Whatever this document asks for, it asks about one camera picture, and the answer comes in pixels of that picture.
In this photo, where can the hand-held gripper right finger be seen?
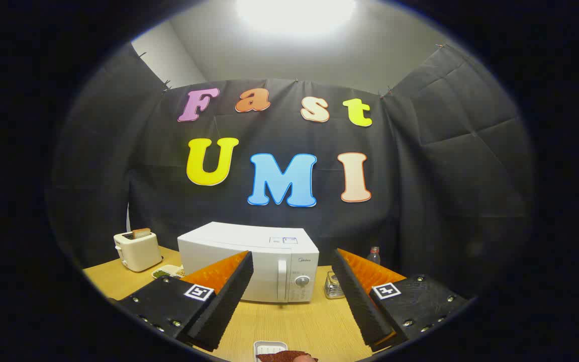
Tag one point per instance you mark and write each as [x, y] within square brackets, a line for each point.
[360, 296]

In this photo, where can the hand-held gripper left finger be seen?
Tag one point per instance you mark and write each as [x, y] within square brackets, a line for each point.
[229, 296]

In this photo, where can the white toaster oven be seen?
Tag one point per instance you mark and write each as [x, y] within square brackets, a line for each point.
[229, 241]

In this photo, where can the dark red meat slice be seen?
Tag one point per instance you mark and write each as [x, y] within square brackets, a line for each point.
[287, 357]

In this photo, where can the cream bread toaster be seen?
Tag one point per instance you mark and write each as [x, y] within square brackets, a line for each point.
[138, 251]

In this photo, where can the clear plastic water bottle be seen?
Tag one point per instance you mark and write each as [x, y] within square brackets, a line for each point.
[374, 257]

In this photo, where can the small white rectangular dish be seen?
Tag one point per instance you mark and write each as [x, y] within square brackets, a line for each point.
[269, 347]

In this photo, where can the divided white plate with beans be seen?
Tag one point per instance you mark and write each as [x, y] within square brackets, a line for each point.
[166, 271]

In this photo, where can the toast slice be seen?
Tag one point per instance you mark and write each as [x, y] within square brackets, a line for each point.
[141, 233]

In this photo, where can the black backdrop cloth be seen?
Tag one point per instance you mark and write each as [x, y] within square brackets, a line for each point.
[420, 176]

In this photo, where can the ceiling light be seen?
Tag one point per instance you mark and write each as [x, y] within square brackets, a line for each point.
[294, 15]

